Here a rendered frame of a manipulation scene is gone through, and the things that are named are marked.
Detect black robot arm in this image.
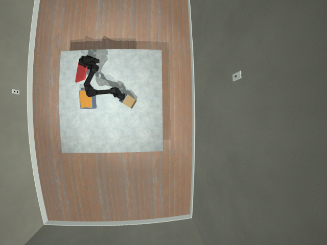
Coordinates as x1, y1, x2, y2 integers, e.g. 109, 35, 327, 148
81, 55, 125, 101

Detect red square lid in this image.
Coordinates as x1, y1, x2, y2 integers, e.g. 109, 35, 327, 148
75, 63, 87, 83

